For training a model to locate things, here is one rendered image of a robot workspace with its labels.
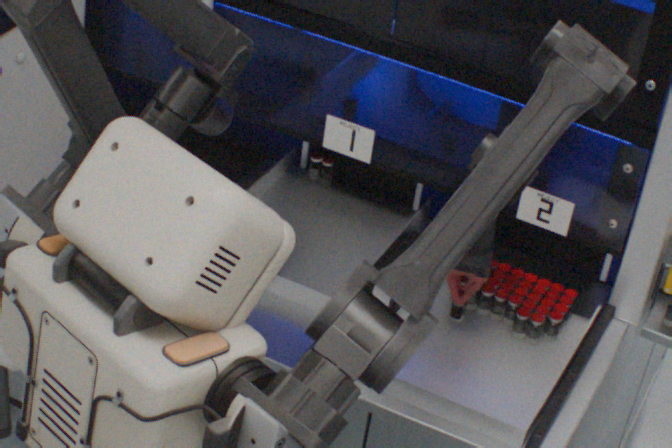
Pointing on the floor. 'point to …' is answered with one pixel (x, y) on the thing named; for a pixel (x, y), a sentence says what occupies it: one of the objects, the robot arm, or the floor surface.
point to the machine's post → (635, 279)
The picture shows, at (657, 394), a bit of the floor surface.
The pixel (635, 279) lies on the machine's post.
